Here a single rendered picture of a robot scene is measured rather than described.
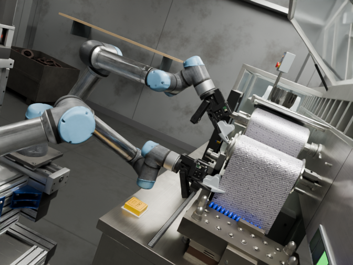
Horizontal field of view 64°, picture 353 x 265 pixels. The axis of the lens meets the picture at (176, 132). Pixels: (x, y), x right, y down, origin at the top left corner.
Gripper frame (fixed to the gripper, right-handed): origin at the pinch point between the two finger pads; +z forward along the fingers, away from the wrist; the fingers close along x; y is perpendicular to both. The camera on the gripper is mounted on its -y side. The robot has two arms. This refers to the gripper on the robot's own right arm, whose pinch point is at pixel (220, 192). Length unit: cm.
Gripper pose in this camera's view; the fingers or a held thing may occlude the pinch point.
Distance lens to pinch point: 112.9
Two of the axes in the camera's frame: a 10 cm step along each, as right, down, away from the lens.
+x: 3.3, -1.3, 9.3
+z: 8.7, 4.2, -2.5
